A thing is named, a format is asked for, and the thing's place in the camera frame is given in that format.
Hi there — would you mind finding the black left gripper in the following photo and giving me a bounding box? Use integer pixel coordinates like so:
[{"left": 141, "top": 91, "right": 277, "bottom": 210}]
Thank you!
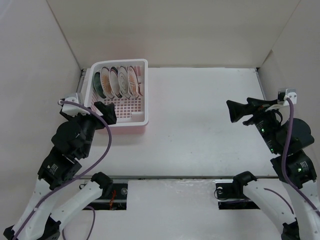
[{"left": 63, "top": 101, "right": 117, "bottom": 157}]

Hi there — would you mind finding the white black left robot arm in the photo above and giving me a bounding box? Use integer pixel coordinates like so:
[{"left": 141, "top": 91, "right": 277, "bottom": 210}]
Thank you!
[{"left": 3, "top": 99, "right": 117, "bottom": 240}]

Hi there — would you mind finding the blue floral green plate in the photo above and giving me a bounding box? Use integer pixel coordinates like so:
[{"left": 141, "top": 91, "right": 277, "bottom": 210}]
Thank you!
[{"left": 93, "top": 72, "right": 106, "bottom": 99}]

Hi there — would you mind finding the green red rimmed plate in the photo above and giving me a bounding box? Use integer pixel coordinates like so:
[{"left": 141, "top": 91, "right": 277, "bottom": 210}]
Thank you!
[{"left": 109, "top": 66, "right": 123, "bottom": 99}]

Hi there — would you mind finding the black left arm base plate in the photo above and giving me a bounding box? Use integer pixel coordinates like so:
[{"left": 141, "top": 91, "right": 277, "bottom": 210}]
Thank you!
[{"left": 89, "top": 182, "right": 128, "bottom": 211}]

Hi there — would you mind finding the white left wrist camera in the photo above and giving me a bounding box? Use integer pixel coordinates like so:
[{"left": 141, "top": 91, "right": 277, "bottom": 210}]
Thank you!
[{"left": 58, "top": 92, "right": 89, "bottom": 117}]

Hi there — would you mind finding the orange sunburst plate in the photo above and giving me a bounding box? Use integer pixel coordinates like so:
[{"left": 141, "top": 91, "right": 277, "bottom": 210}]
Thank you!
[
  {"left": 100, "top": 66, "right": 115, "bottom": 99},
  {"left": 127, "top": 66, "right": 139, "bottom": 98}
]

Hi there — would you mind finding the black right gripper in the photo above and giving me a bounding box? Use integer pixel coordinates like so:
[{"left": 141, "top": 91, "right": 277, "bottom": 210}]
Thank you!
[{"left": 226, "top": 96, "right": 282, "bottom": 153}]

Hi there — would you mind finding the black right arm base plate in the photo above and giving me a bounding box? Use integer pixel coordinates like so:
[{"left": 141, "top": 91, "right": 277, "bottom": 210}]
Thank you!
[{"left": 214, "top": 182, "right": 259, "bottom": 210}]

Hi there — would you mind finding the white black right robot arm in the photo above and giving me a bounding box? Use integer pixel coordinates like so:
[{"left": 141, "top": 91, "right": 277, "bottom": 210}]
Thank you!
[{"left": 217, "top": 96, "right": 320, "bottom": 240}]

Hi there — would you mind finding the white plate grey emblem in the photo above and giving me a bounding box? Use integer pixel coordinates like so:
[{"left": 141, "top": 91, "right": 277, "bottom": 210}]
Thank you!
[{"left": 118, "top": 66, "right": 131, "bottom": 99}]

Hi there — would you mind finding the white pink dish rack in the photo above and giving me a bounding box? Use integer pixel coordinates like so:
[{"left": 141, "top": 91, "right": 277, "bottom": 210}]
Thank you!
[{"left": 83, "top": 58, "right": 149, "bottom": 135}]

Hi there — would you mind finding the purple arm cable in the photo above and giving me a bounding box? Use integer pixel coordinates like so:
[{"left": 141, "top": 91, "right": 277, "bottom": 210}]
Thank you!
[
  {"left": 12, "top": 98, "right": 112, "bottom": 240},
  {"left": 264, "top": 97, "right": 320, "bottom": 218}
]

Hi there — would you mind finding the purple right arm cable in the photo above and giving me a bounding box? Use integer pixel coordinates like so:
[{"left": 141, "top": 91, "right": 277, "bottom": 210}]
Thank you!
[{"left": 264, "top": 97, "right": 320, "bottom": 218}]

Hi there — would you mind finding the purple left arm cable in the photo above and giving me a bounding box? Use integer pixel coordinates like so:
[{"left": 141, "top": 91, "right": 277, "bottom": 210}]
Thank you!
[{"left": 12, "top": 98, "right": 112, "bottom": 240}]

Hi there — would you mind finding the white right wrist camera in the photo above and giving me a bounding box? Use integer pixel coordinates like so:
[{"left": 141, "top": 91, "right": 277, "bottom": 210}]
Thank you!
[{"left": 277, "top": 88, "right": 298, "bottom": 107}]

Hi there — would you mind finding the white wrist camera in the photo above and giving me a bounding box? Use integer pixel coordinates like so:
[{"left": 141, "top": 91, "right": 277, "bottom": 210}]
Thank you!
[
  {"left": 277, "top": 88, "right": 298, "bottom": 107},
  {"left": 58, "top": 92, "right": 89, "bottom": 117}
]

